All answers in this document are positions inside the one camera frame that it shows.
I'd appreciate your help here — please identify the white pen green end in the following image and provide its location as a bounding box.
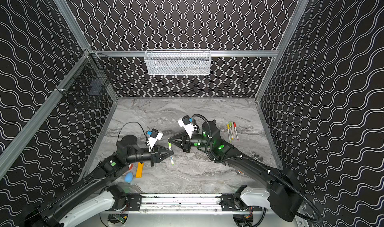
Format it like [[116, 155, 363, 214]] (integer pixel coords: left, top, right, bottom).
[[167, 138, 175, 165]]

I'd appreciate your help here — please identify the white pen green tip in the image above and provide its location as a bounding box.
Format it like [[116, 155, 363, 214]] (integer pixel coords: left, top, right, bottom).
[[229, 121, 234, 140]]

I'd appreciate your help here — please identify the white pen red cap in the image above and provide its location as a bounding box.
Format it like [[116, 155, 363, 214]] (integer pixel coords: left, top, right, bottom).
[[233, 122, 240, 140]]

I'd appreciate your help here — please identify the white pen yellow tip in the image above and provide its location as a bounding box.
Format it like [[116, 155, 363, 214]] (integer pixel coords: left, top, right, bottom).
[[227, 123, 232, 143]]

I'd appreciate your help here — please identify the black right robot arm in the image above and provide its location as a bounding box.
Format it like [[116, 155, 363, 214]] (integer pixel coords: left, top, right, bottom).
[[168, 114, 323, 224]]

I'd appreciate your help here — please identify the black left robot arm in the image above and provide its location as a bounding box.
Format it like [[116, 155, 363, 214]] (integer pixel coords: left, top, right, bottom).
[[19, 135, 174, 227]]

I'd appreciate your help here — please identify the yellow rectangular block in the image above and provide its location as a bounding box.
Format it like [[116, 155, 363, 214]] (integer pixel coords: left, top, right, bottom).
[[136, 163, 144, 178]]

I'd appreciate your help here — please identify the blue egg-shaped sponge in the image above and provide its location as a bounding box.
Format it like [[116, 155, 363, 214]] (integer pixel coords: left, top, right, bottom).
[[124, 172, 134, 183]]

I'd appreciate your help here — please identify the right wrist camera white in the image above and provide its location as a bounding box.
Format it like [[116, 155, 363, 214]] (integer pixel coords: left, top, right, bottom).
[[178, 115, 198, 139]]

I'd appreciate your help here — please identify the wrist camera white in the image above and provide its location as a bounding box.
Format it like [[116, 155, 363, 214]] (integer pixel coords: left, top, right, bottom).
[[147, 129, 163, 152], [178, 115, 198, 139]]

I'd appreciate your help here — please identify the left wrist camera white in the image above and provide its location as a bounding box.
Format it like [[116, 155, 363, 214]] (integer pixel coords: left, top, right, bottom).
[[147, 129, 163, 152]]

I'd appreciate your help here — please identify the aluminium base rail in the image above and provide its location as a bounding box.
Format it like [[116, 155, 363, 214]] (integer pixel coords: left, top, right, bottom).
[[59, 192, 304, 213]]

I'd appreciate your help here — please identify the orange handled metal tool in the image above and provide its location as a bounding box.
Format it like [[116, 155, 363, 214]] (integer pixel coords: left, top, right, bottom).
[[251, 152, 264, 162]]

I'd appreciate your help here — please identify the white wire mesh basket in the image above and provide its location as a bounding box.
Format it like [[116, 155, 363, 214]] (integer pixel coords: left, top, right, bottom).
[[144, 49, 212, 76]]

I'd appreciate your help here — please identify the black wire mesh basket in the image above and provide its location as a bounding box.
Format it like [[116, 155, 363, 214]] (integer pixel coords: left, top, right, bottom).
[[58, 49, 118, 109]]

